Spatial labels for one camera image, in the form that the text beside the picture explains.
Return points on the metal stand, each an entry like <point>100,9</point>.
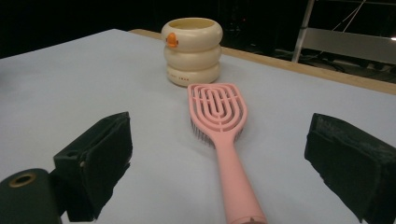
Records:
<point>342,43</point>

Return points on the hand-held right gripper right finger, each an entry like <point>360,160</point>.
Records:
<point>351,161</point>

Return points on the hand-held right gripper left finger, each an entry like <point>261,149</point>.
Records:
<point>99,161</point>

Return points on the cream ringed duck cup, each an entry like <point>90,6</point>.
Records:
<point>192,53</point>

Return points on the pink hairbrush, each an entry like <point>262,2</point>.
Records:
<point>224,124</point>

